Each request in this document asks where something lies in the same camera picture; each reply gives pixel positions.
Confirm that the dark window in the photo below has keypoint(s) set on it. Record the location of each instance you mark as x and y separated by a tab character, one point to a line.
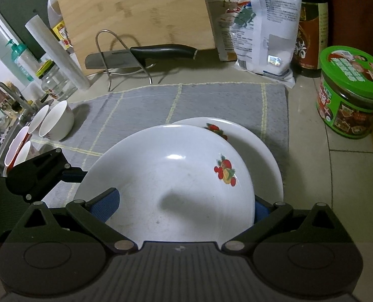
16	6

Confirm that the metal faucet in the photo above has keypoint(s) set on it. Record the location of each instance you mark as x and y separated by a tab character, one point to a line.
7	89

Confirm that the white bag blue print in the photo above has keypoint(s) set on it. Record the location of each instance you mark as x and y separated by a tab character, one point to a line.
268	31

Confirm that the brown knife block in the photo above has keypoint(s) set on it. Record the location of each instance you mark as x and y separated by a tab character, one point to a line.
356	6

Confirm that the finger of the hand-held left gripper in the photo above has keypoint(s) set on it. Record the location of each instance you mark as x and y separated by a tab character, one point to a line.
76	175

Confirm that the green-lidded sauce tub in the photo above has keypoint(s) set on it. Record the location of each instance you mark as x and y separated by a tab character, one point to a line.
350	94

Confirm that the grey and teal checked mat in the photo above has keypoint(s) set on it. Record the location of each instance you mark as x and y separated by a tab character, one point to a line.
173	103

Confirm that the red and white bag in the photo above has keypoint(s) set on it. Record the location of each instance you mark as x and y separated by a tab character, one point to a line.
225	37

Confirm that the white bowl pink floral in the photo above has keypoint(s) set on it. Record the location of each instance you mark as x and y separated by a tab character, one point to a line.
29	154
36	121
59	122

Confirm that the white fruit-print plate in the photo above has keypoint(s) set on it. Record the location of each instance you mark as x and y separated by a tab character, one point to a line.
262	163
173	170

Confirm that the wooden cutting board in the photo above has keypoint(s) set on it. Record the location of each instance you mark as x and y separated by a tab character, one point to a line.
136	15

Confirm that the dark oil bottle yellow cap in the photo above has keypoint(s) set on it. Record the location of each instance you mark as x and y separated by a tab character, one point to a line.
59	15

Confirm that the tall plastic wrap roll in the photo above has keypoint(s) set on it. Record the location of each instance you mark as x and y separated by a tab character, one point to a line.
57	53

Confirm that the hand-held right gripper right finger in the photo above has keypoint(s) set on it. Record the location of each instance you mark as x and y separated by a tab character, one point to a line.
263	209

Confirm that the green soap pump bottle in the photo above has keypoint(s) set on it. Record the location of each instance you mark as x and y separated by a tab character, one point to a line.
22	59

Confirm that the dark sauce bottle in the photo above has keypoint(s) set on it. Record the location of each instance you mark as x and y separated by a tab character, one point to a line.
310	22

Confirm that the glass jar with printed lid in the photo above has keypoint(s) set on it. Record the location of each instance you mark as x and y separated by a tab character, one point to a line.
55	81

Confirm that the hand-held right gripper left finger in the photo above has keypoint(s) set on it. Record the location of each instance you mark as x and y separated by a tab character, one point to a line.
106	204

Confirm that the red and white basin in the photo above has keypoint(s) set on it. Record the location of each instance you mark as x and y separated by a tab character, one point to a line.
16	144

